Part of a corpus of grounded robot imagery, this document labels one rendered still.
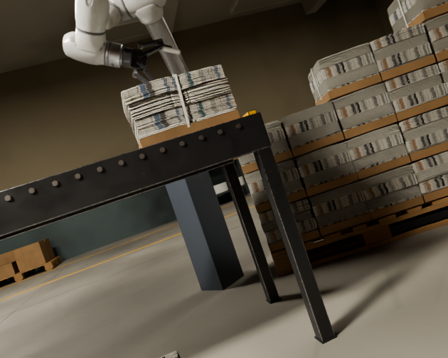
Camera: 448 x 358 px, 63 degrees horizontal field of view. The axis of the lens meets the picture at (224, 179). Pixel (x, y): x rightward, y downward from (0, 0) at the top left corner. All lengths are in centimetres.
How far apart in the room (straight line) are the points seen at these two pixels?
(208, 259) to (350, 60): 137
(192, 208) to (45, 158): 683
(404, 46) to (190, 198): 143
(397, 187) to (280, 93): 758
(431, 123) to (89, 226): 738
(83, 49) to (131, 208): 715
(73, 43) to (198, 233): 123
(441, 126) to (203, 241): 144
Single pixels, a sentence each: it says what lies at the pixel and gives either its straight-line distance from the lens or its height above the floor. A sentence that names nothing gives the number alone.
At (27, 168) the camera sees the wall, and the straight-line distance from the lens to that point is 884.
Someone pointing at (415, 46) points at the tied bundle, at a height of 95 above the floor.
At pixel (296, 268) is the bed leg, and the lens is 129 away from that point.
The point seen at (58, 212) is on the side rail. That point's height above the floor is 69.
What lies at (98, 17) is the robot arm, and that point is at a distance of 146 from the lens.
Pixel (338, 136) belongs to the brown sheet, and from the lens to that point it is 209.
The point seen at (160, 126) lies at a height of 87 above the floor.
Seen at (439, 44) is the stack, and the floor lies 92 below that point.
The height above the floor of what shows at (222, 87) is 94.
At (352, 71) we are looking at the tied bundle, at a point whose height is 94.
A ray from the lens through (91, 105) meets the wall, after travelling 884.
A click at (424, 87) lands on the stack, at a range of 227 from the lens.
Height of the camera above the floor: 64
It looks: 1 degrees down
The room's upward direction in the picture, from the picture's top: 19 degrees counter-clockwise
